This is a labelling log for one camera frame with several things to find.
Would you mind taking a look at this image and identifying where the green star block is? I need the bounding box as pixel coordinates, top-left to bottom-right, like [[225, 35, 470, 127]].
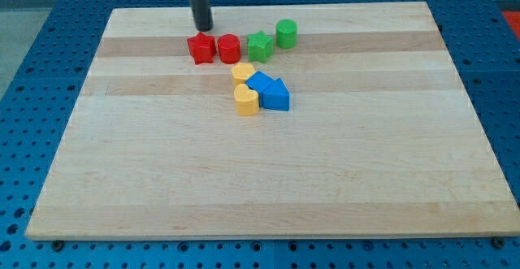
[[246, 31, 274, 63]]

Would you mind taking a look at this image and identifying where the red star block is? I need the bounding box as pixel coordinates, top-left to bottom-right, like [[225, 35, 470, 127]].
[[187, 32, 216, 64]]

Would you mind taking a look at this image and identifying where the yellow heart block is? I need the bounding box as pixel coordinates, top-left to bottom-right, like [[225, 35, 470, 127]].
[[233, 84, 260, 116]]

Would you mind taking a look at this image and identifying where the blue triangle block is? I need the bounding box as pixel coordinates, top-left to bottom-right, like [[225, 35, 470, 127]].
[[262, 78, 290, 111]]

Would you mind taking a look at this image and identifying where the blue cube block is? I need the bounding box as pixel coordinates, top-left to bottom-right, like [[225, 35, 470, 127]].
[[245, 71, 275, 107]]

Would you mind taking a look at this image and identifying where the yellow hexagon block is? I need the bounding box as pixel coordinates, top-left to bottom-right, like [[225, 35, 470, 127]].
[[231, 63, 257, 86]]

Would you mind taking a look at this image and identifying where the red cylinder block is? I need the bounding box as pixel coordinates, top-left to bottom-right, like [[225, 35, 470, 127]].
[[217, 33, 241, 64]]

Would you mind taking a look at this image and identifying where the green cylinder block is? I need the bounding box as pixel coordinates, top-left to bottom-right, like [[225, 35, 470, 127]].
[[275, 20, 297, 49]]

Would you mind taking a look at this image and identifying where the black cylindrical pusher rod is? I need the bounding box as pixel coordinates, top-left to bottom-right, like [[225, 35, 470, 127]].
[[189, 0, 214, 32]]

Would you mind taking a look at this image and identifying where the light wooden board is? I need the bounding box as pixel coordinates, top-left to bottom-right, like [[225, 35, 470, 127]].
[[26, 2, 519, 241]]

